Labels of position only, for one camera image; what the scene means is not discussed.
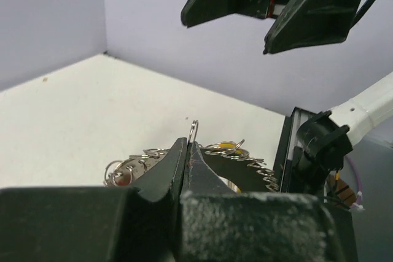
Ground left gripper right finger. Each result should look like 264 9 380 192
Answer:
179 141 359 262

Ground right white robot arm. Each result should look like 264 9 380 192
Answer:
181 0 392 194

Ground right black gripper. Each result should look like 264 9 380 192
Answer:
181 0 361 54

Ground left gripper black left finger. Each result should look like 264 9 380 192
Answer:
1 138 187 261

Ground yellow tagged key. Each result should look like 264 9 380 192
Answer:
206 139 245 153

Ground silver round keyring disc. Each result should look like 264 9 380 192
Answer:
103 120 279 202

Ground red tagged key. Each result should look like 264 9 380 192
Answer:
115 177 131 187

